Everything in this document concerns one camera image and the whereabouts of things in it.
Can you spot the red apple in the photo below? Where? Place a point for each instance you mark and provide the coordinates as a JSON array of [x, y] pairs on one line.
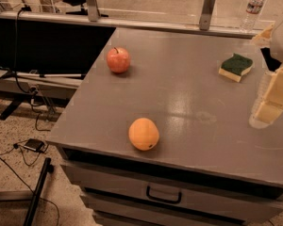
[[118, 60]]

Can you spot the grey drawer cabinet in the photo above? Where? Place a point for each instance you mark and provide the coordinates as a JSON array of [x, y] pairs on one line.
[[228, 172]]

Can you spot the clear plastic water bottle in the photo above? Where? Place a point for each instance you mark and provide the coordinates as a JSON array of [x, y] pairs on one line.
[[252, 11]]

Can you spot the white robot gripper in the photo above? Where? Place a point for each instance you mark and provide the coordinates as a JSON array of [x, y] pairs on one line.
[[271, 106]]

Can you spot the black desk panel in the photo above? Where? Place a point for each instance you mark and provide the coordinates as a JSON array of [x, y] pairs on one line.
[[50, 48]]

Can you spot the grey metal rail post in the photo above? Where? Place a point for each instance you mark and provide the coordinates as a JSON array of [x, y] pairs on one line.
[[93, 12], [206, 14]]

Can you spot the green and yellow sponge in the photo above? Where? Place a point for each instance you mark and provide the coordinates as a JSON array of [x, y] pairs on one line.
[[236, 67]]

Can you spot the black drawer handle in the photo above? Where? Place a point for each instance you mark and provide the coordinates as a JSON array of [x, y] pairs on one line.
[[160, 195]]

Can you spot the small black power adapter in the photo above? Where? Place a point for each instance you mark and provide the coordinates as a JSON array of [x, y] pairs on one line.
[[34, 145]]

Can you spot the orange fruit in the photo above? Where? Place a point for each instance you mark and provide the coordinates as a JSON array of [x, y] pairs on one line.
[[143, 134]]

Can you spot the black metal stand leg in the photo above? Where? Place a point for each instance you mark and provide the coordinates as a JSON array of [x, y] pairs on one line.
[[47, 167]]

